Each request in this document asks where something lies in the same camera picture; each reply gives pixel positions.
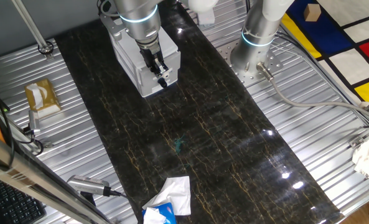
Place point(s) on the small wooden cube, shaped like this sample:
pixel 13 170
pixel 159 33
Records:
pixel 311 12

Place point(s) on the white plastic drawer cabinet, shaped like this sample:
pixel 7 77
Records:
pixel 128 59

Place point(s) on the silver ribbed camera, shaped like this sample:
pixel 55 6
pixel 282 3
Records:
pixel 87 185

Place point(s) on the black marble pattern mat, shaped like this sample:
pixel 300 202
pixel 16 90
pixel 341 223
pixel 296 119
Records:
pixel 218 140

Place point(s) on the small grey camera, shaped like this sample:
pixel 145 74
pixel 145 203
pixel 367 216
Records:
pixel 34 121

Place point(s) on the flat white tissue sheet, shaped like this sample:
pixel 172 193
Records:
pixel 178 193

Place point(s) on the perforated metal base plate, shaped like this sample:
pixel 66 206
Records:
pixel 272 62

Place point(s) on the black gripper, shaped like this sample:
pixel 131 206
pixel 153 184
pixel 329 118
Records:
pixel 150 59

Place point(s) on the gold tissue box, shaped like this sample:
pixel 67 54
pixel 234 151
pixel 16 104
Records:
pixel 48 96

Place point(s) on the black keyboard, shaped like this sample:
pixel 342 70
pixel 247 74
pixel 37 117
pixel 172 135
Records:
pixel 16 205

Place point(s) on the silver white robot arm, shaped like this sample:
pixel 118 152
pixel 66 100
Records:
pixel 140 15

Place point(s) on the wrist camera with grey bracket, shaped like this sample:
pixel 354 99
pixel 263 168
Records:
pixel 112 26

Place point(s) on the aluminium frame bar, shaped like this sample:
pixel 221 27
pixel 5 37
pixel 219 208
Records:
pixel 22 174

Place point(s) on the colourful block pattern cloth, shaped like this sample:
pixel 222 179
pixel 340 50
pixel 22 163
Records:
pixel 327 34

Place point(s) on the slanted aluminium pole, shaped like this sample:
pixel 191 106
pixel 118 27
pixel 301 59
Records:
pixel 31 26

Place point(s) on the blue tissue pack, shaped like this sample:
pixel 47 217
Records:
pixel 167 210

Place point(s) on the crumpled white tissue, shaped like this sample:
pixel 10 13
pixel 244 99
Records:
pixel 153 216

